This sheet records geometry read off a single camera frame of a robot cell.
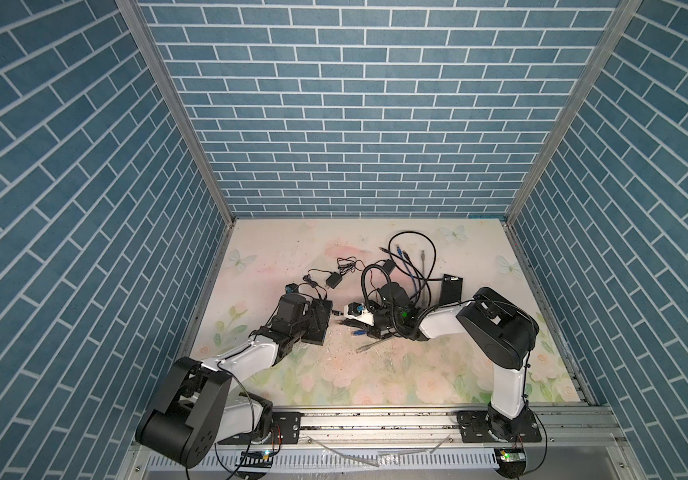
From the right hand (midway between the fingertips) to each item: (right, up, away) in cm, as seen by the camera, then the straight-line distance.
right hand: (347, 315), depth 90 cm
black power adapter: (-5, +10, +11) cm, 15 cm away
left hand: (-9, +1, 0) cm, 9 cm away
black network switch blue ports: (-7, +3, -8) cm, 11 cm away
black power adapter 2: (+14, +15, +15) cm, 26 cm away
